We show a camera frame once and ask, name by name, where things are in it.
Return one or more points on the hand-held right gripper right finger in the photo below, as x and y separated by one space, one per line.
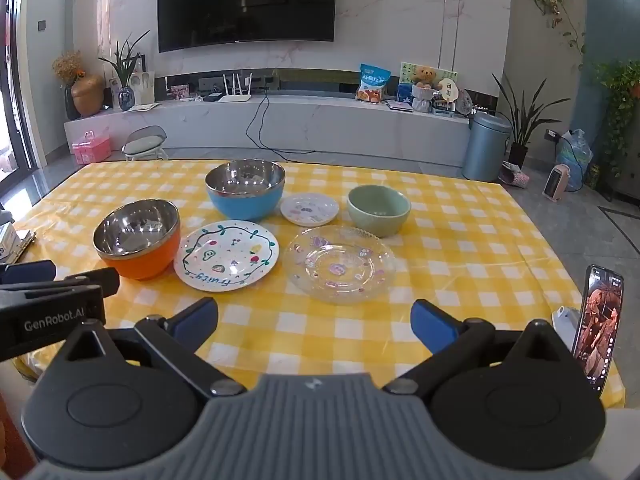
432 327

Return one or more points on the white photo frame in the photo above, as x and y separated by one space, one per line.
144 87

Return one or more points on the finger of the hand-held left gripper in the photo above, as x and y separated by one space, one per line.
30 272
95 285

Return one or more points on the green poster card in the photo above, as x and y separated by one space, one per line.
407 72

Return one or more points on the white phone stand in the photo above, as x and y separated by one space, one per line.
565 322

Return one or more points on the blue snack bag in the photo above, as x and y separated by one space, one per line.
372 82

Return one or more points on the brown teddy bear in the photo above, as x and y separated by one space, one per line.
426 76

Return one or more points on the white cardboard box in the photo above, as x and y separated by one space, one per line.
6 242

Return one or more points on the white marble television cabinet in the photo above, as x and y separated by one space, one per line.
325 125

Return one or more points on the bushy green shelf plant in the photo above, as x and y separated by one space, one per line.
620 95

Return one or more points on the small white printed plate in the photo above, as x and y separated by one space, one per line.
310 209

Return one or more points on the orange steel-lined bowl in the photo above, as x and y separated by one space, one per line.
145 260

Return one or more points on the blue-grey trash can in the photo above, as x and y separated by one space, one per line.
485 147

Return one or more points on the blue steel-lined bowl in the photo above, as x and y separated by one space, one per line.
240 205

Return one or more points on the clear glass printed plate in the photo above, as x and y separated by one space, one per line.
340 265

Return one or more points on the pink photo card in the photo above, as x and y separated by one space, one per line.
179 92

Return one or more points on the large clear water bottle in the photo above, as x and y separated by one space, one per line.
575 160

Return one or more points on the blue vase with green plant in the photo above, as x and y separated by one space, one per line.
126 97

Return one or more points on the gold round vase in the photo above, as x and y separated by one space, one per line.
87 97

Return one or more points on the smartphone with face photo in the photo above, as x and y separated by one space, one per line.
556 182

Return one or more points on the pink plastic storage box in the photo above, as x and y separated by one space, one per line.
91 149

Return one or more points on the yellow checked tablecloth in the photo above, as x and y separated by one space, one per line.
475 260

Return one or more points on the round stool with grey back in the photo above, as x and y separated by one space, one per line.
142 147

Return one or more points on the white router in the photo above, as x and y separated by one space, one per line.
235 96

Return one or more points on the tall-leaf potted plant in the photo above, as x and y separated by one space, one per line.
522 115

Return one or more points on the green ceramic bowl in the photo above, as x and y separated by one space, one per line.
380 222

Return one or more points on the black set-top box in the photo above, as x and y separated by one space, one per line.
212 97

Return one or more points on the black curved television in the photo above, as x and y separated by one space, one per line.
245 0

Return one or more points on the white fruit-print plate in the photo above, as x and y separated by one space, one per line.
225 255

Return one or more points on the dried flowers in dark vase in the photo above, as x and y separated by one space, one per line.
67 67

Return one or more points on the hanging vine plant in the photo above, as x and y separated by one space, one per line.
552 5

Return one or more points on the black smartphone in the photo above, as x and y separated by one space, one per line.
597 325

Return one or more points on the paper hand fan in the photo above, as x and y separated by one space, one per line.
449 91

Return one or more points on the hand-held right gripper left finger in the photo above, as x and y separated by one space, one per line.
197 317

